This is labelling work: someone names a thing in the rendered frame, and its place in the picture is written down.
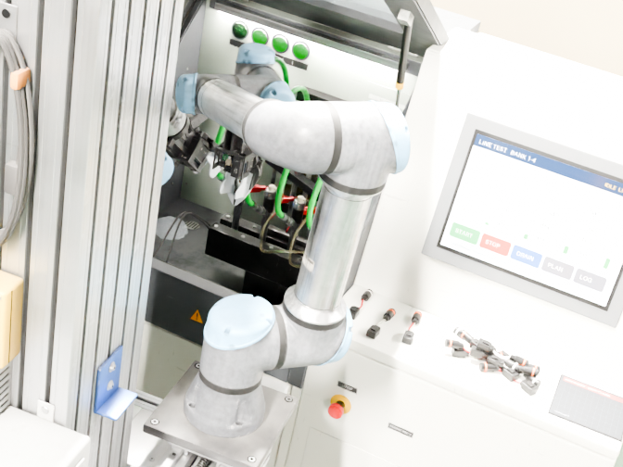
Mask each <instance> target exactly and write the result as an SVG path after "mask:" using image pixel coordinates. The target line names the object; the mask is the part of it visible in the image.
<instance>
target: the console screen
mask: <svg viewBox="0 0 623 467"><path fill-rule="evenodd" d="M421 253H422V254H424V255H426V256H429V257H431V258H433V259H437V260H440V261H442V262H445V263H448V264H450V265H452V266H454V267H457V268H460V269H462V270H465V271H469V272H472V273H473V274H476V275H478V276H481V277H484V278H486V279H489V280H491V281H493V282H496V283H498V284H502V285H505V286H508V287H510V288H513V289H515V290H517V291H520V292H522V293H525V294H528V295H530V296H533V297H536V298H539V299H541V300H544V301H546V302H549V303H552V304H554V305H556V306H558V307H561V308H564V309H568V310H570V311H573V312H576V313H577V314H580V315H582V316H585V317H588V318H590V319H593V320H595V321H597V322H601V323H604V324H606V325H609V326H612V327H614V328H616V327H617V324H618V321H619V319H620V316H621V314H622V311H623V164H621V163H618V162H615V161H613V160H610V159H607V158H602V157H599V156H596V155H594V154H592V153H589V152H586V151H583V150H580V149H577V148H575V147H572V146H569V145H564V144H561V143H558V142H555V141H553V140H550V139H547V138H544V137H541V136H538V135H536V134H533V133H528V132H526V131H523V130H520V129H517V128H515V127H512V126H509V125H506V124H503V123H500V122H498V121H495V120H490V119H487V118H484V117H481V116H478V115H476V114H473V113H470V112H467V114H466V117H465V120H464V125H463V128H462V130H461V133H460V136H459V139H458V143H457V146H456V148H455V151H454V154H453V157H452V160H451V165H450V167H449V170H448V173H447V176H446V179H445V182H444V184H443V187H442V190H441V193H440V196H439V201H438V203H437V206H436V209H435V212H434V215H433V218H432V221H431V223H430V227H429V230H428V233H427V236H426V240H425V243H424V246H423V249H422V252H421Z"/></svg>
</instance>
